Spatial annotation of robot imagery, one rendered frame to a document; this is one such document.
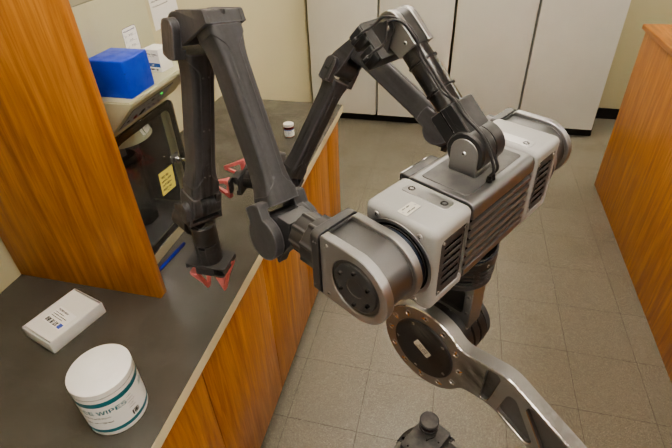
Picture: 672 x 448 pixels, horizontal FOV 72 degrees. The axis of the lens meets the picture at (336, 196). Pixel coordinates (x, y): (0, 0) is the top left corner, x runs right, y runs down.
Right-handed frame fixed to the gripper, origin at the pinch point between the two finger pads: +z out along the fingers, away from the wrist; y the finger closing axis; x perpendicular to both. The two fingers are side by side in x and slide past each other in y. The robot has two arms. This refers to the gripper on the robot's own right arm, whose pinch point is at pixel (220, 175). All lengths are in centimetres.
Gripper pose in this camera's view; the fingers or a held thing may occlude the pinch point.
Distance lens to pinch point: 154.6
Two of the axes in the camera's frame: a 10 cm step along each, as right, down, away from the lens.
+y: -2.5, 5.6, -7.9
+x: 0.2, 8.2, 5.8
